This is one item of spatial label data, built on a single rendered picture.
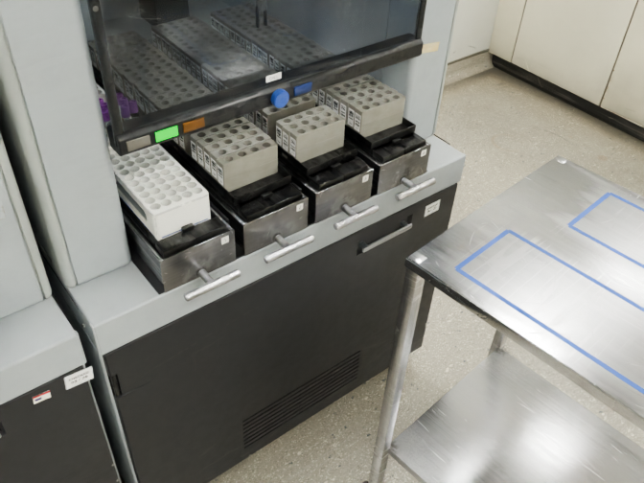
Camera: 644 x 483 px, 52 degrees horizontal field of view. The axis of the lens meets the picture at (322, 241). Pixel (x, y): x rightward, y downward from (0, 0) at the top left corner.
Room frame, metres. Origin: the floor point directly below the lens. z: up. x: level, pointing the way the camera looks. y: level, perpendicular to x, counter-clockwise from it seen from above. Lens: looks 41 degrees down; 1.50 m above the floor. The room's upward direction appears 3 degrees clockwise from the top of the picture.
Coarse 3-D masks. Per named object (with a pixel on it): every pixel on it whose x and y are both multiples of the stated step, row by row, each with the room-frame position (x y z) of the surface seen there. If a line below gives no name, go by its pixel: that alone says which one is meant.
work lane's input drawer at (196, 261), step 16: (128, 208) 0.84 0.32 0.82; (128, 224) 0.81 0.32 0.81; (192, 224) 0.80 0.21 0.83; (208, 224) 0.81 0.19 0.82; (224, 224) 0.81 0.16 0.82; (128, 240) 0.82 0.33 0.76; (144, 240) 0.78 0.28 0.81; (160, 240) 0.77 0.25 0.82; (176, 240) 0.77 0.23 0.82; (192, 240) 0.77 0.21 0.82; (208, 240) 0.79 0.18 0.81; (224, 240) 0.80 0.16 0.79; (144, 256) 0.78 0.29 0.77; (160, 256) 0.74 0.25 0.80; (176, 256) 0.75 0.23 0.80; (192, 256) 0.76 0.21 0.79; (208, 256) 0.78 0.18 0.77; (224, 256) 0.80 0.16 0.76; (160, 272) 0.73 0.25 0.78; (176, 272) 0.74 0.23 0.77; (192, 272) 0.76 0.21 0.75; (208, 272) 0.78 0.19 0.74; (240, 272) 0.77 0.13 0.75; (208, 288) 0.73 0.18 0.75
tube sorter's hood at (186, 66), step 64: (128, 0) 0.82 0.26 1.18; (192, 0) 0.87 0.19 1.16; (256, 0) 0.94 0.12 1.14; (320, 0) 1.02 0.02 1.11; (384, 0) 1.11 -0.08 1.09; (128, 64) 0.81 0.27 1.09; (192, 64) 0.87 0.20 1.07; (256, 64) 0.94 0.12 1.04; (320, 64) 1.02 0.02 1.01; (384, 64) 1.10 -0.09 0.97; (128, 128) 0.80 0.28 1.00
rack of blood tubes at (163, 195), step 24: (120, 168) 0.90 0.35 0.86; (144, 168) 0.89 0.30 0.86; (168, 168) 0.90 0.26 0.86; (120, 192) 0.87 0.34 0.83; (144, 192) 0.83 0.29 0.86; (168, 192) 0.83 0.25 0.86; (192, 192) 0.83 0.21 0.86; (144, 216) 0.83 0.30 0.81; (168, 216) 0.78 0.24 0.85; (192, 216) 0.81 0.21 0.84
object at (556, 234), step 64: (512, 192) 0.95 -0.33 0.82; (576, 192) 0.96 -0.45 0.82; (448, 256) 0.76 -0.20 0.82; (512, 256) 0.77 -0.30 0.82; (576, 256) 0.78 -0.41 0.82; (640, 256) 0.79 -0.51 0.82; (512, 320) 0.64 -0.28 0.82; (576, 320) 0.64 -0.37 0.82; (640, 320) 0.65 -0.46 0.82; (512, 384) 0.94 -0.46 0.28; (640, 384) 0.54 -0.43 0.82; (384, 448) 0.74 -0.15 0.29; (448, 448) 0.76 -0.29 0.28; (512, 448) 0.77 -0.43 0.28; (576, 448) 0.78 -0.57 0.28; (640, 448) 0.79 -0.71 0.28
